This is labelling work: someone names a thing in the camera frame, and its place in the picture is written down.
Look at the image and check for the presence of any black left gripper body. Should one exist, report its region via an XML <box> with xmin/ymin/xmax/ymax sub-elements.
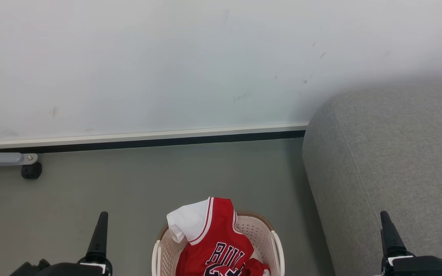
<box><xmin>10</xmin><ymin>260</ymin><xmax>113</xmax><ymax>276</ymax></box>

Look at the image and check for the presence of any grey metal stand leg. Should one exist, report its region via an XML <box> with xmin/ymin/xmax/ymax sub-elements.
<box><xmin>0</xmin><ymin>148</ymin><xmax>38</xmax><ymax>168</ymax></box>

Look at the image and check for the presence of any grey fabric sofa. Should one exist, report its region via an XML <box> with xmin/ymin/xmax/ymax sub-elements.
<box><xmin>302</xmin><ymin>79</ymin><xmax>442</xmax><ymax>276</ymax></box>

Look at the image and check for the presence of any black caster wheel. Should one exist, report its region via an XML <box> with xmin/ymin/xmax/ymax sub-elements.
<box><xmin>21</xmin><ymin>163</ymin><xmax>43</xmax><ymax>180</ymax></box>

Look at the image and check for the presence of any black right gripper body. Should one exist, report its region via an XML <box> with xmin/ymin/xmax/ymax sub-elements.
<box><xmin>374</xmin><ymin>255</ymin><xmax>442</xmax><ymax>276</ymax></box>

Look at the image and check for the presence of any red basketball jersey white trim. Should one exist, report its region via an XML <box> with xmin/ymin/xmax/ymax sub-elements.
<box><xmin>167</xmin><ymin>197</ymin><xmax>262</xmax><ymax>276</ymax></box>

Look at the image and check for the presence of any white and black baseboard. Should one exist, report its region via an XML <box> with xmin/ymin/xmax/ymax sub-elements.
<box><xmin>0</xmin><ymin>123</ymin><xmax>308</xmax><ymax>154</ymax></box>

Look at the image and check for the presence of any cream perforated laundry basket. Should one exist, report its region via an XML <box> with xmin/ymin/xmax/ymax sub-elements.
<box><xmin>152</xmin><ymin>212</ymin><xmax>285</xmax><ymax>276</ymax></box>

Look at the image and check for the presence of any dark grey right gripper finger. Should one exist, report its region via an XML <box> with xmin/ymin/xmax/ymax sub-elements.
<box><xmin>380</xmin><ymin>211</ymin><xmax>409</xmax><ymax>260</ymax></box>

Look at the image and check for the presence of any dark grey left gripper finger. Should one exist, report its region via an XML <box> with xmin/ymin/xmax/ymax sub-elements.
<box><xmin>86</xmin><ymin>211</ymin><xmax>110</xmax><ymax>265</ymax></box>

